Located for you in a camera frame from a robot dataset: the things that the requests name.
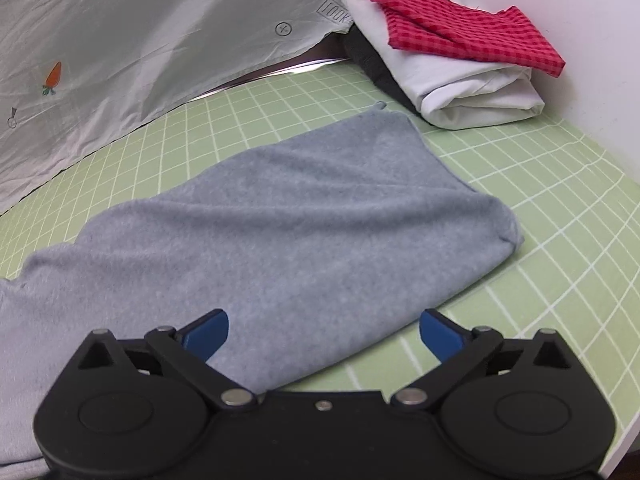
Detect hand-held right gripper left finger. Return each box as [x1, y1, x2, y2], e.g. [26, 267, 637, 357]
[77, 309, 257, 408]

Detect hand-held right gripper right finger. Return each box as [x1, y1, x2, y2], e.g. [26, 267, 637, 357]
[391, 308, 571, 407]

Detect grey knit garment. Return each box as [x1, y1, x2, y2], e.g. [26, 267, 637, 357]
[0, 101, 526, 480]

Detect green grid cutting mat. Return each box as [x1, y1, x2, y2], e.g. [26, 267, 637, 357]
[0, 57, 640, 480]

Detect white folded garment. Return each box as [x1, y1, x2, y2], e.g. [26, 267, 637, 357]
[341, 0, 545, 130]

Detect black folded garment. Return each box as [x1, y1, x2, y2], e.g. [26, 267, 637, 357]
[342, 24, 417, 112]

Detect carrot printed grey sheet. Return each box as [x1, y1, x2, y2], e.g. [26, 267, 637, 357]
[0, 0, 443, 214]

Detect red checked folded cloth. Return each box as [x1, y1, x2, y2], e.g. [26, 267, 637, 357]
[368, 0, 566, 79]

